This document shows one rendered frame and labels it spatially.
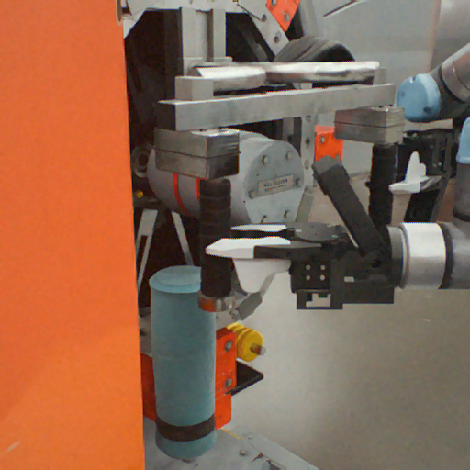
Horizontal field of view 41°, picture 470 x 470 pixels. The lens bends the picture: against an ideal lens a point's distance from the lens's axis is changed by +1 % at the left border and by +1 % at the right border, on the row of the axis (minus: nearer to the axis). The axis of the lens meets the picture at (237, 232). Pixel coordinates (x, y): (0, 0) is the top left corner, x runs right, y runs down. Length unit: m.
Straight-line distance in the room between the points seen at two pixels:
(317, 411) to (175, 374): 1.11
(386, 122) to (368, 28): 0.55
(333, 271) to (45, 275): 0.41
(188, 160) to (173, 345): 0.28
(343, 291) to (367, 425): 1.23
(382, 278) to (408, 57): 0.93
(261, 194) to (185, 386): 0.28
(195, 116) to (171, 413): 0.42
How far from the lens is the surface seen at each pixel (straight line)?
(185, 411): 0.89
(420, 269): 0.70
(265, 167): 0.83
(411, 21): 1.59
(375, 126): 0.92
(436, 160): 1.03
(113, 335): 0.36
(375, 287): 0.72
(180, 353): 0.85
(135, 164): 1.06
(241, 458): 1.36
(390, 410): 1.98
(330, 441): 1.82
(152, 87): 1.14
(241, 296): 1.09
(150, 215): 1.04
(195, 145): 0.66
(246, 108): 0.73
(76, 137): 0.32
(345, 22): 1.37
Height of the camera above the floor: 1.04
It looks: 17 degrees down
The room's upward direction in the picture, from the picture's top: straight up
